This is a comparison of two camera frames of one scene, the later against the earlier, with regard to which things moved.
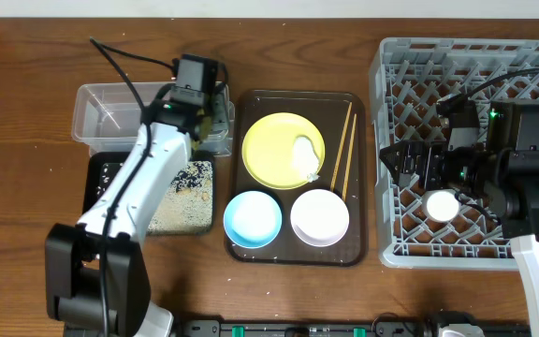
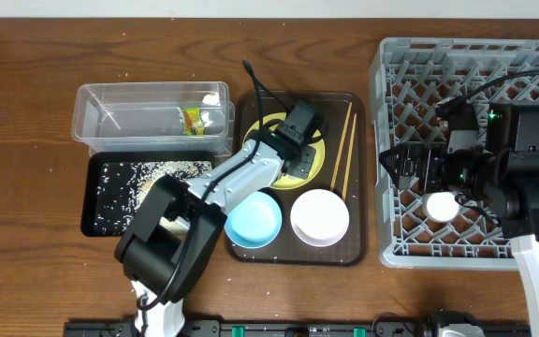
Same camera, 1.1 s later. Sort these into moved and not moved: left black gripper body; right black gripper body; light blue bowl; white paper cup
Moved: left black gripper body
Not moved: right black gripper body; white paper cup; light blue bowl
